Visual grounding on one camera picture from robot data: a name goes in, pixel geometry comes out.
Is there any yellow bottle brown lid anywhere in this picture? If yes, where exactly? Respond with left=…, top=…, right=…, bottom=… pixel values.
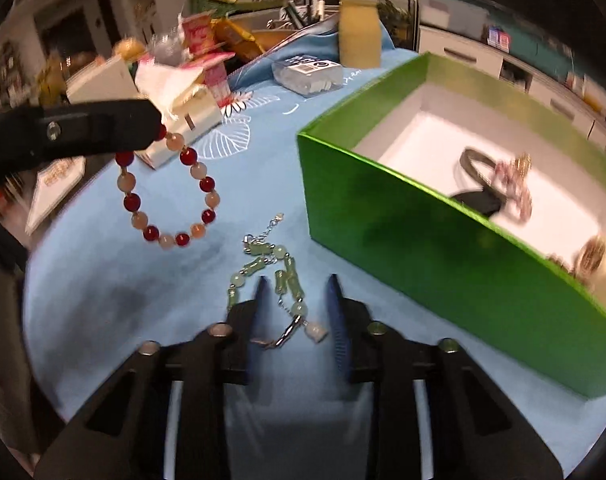
left=339, top=0, right=382, bottom=70

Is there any light blue floral tablecloth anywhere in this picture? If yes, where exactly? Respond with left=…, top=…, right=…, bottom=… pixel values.
left=23, top=66, right=606, bottom=479

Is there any translucent storage bin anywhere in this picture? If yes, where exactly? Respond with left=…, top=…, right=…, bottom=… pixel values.
left=418, top=0, right=489, bottom=40

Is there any red and peach bead bracelet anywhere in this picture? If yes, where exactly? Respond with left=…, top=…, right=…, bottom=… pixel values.
left=114, top=122, right=222, bottom=252

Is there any pink bead bracelet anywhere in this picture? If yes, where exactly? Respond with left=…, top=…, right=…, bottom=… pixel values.
left=495, top=156, right=534, bottom=224

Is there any green cardboard box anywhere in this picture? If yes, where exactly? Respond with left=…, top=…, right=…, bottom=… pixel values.
left=297, top=53, right=606, bottom=398

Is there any white TV cabinet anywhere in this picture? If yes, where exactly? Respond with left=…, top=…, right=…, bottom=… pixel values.
left=418, top=25, right=606, bottom=153

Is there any clear box of cotton swabs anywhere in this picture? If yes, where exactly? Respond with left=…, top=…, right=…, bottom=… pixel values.
left=271, top=55, right=344, bottom=96

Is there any white tissue pack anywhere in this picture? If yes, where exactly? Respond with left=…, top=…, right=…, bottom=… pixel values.
left=135, top=61, right=222, bottom=145

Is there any red snack box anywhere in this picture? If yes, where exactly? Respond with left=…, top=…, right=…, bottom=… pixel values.
left=180, top=11, right=233, bottom=107

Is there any black watch strap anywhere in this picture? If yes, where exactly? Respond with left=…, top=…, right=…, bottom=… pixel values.
left=449, top=146, right=509, bottom=219

